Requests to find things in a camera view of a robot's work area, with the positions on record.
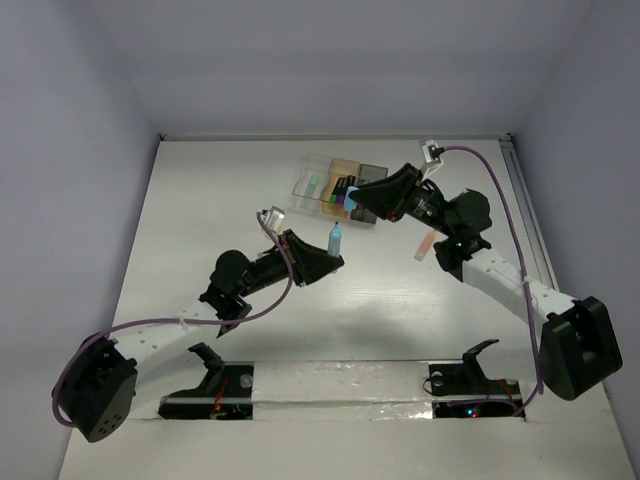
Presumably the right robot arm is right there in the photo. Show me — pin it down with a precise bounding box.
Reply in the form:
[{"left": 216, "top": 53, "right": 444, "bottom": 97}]
[{"left": 344, "top": 164, "right": 623, "bottom": 401}]

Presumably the blue eraser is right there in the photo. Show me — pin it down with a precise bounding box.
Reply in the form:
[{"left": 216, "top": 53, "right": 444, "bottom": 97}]
[{"left": 343, "top": 186, "right": 359, "bottom": 212}]

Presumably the clear plastic container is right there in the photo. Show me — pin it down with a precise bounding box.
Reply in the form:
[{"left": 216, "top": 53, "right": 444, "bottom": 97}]
[{"left": 292, "top": 153, "right": 331, "bottom": 214}]

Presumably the orange glue tube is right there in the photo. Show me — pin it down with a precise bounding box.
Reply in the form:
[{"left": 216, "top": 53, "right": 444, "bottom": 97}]
[{"left": 414, "top": 230, "right": 438, "bottom": 262}]

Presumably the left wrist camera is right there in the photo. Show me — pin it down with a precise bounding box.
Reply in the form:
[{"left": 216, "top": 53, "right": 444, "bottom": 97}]
[{"left": 258, "top": 206, "right": 286, "bottom": 234}]

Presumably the dark grey plastic container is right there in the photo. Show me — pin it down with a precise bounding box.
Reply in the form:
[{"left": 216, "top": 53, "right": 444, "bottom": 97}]
[{"left": 350, "top": 163, "right": 388, "bottom": 225}]

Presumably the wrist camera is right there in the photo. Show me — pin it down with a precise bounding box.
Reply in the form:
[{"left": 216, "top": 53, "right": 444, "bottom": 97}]
[
  {"left": 258, "top": 206, "right": 286, "bottom": 234},
  {"left": 420, "top": 140, "right": 446, "bottom": 179}
]

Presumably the blue glue tube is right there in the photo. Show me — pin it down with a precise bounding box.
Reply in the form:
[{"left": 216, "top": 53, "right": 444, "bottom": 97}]
[{"left": 327, "top": 222, "right": 342, "bottom": 258}]

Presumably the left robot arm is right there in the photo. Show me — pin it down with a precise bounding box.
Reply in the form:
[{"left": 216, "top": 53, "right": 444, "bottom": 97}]
[{"left": 51, "top": 227, "right": 345, "bottom": 443}]

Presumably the orange plastic container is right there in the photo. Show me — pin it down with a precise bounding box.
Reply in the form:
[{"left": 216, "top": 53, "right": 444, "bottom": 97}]
[{"left": 321, "top": 158, "right": 360, "bottom": 218}]

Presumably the green glue tube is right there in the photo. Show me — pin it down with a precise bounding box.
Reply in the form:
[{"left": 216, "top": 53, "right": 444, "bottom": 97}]
[{"left": 305, "top": 172, "right": 322, "bottom": 199}]

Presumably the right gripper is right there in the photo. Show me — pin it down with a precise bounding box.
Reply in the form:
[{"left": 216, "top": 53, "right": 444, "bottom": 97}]
[{"left": 350, "top": 162, "right": 456, "bottom": 238}]

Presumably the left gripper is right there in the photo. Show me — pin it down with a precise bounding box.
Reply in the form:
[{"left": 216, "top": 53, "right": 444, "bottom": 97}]
[{"left": 236, "top": 230, "right": 342, "bottom": 298}]

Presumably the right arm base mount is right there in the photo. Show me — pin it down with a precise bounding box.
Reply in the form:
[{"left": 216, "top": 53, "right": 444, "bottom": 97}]
[{"left": 422, "top": 339, "right": 525, "bottom": 419}]

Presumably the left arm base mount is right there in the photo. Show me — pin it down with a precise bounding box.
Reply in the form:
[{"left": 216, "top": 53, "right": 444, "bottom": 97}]
[{"left": 158, "top": 342, "right": 254, "bottom": 421}]

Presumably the aluminium rail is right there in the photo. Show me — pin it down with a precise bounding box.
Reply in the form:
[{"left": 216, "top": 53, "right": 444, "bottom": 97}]
[{"left": 499, "top": 139, "right": 579, "bottom": 356}]

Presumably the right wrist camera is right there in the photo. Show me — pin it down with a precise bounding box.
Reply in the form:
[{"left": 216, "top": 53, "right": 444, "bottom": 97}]
[{"left": 420, "top": 140, "right": 446, "bottom": 179}]

